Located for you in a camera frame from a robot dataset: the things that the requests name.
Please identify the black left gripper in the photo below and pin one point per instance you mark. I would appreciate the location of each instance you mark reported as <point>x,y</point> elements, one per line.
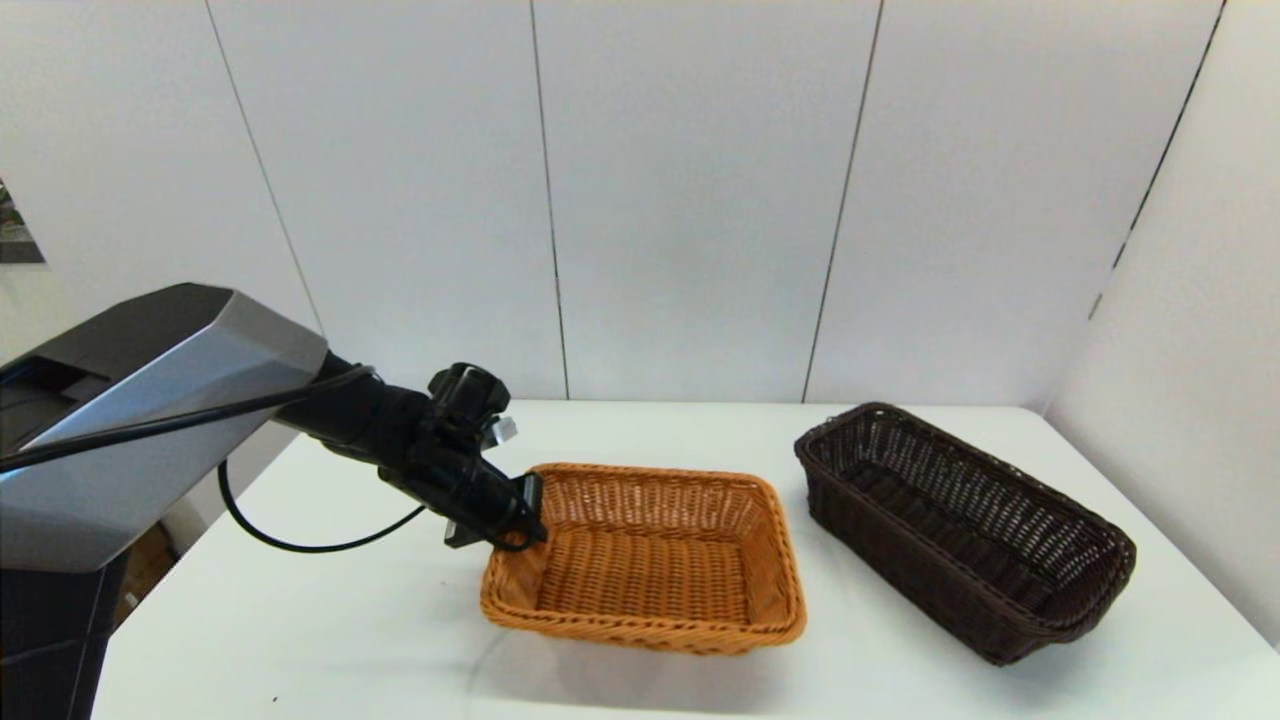
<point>460,490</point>

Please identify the orange wicker basket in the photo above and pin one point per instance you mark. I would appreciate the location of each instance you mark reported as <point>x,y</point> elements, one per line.
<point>650,570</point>

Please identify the dark brown wicker basket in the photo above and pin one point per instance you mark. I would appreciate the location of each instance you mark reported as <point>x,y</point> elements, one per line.
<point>960,530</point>

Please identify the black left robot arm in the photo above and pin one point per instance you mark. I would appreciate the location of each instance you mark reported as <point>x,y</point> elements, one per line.
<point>150,400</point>

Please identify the brown cardboard box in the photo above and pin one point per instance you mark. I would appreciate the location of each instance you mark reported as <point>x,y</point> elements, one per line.
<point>145,545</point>
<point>140,600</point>

